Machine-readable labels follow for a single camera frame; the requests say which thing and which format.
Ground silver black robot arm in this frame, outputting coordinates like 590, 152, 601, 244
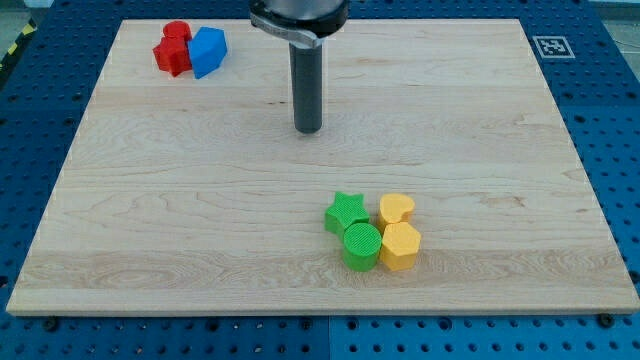
248, 0, 349, 49

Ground green star block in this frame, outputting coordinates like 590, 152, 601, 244
324, 192, 370, 242

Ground green cylinder block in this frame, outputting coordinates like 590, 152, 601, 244
342, 223, 382, 272

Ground yellow heart block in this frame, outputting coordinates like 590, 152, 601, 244
377, 193, 415, 232

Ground yellow hexagon block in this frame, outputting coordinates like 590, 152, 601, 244
379, 222, 422, 271

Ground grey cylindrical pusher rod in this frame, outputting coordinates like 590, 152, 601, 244
289, 44, 322, 134

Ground light wooden board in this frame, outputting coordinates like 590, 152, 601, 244
7, 19, 639, 317

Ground blue pentagon block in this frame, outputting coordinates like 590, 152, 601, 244
187, 27, 227, 79

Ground red star block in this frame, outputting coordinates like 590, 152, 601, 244
152, 37, 192, 77

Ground red cylinder block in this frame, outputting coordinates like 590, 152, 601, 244
163, 20, 192, 42

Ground white fiducial marker tag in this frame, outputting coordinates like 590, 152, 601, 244
533, 35, 575, 59

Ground black board stop bolt left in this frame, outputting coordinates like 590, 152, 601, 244
42, 316, 59, 332

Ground black board stop bolt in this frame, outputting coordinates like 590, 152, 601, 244
42, 316, 59, 332
597, 313, 615, 329

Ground black board stop bolt right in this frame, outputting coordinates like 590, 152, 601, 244
597, 313, 615, 329

